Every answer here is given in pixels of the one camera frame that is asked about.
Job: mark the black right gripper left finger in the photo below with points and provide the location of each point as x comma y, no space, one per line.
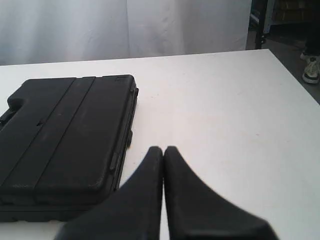
133,212

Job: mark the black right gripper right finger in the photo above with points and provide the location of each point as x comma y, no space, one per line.
196,212

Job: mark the black plastic tool case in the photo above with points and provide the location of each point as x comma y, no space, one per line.
63,143

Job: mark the white and black sneaker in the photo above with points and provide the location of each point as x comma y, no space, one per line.
311,74

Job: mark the white backdrop curtain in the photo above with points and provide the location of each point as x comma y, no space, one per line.
45,31

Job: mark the black metal stand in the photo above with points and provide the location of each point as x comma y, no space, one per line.
260,37

